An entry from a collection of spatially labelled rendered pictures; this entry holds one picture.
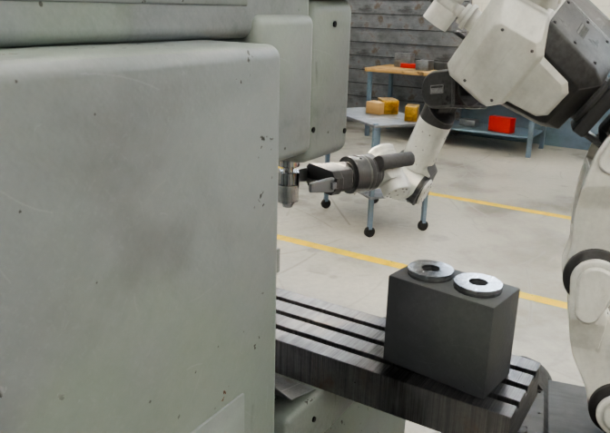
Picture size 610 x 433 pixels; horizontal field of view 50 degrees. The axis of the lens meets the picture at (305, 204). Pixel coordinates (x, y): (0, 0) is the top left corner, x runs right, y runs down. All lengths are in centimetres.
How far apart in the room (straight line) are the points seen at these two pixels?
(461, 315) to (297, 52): 56
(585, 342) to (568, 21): 76
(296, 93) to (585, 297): 86
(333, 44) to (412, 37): 799
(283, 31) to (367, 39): 847
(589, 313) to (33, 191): 133
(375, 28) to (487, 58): 799
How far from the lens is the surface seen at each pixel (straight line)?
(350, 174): 149
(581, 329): 174
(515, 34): 152
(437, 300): 127
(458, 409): 131
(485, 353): 127
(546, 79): 156
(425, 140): 179
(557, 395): 209
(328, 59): 133
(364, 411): 172
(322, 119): 134
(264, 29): 111
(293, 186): 143
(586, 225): 168
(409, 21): 935
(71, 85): 69
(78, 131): 70
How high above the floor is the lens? 161
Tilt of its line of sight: 17 degrees down
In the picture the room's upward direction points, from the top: 2 degrees clockwise
